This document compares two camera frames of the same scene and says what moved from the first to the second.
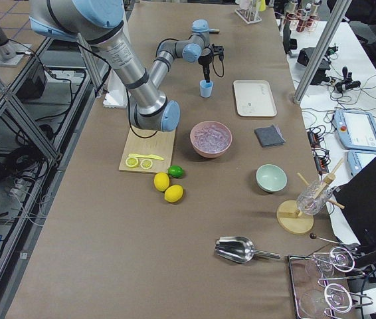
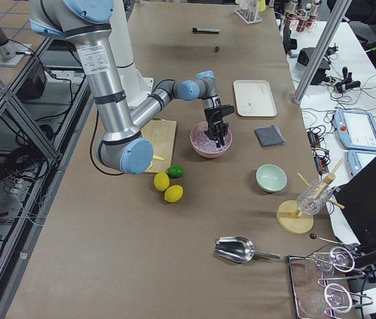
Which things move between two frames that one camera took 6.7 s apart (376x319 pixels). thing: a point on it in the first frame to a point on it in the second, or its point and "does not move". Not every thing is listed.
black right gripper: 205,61 to 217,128
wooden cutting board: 156,143 does not move
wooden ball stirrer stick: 313,236 does not move
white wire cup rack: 251,15 does not move
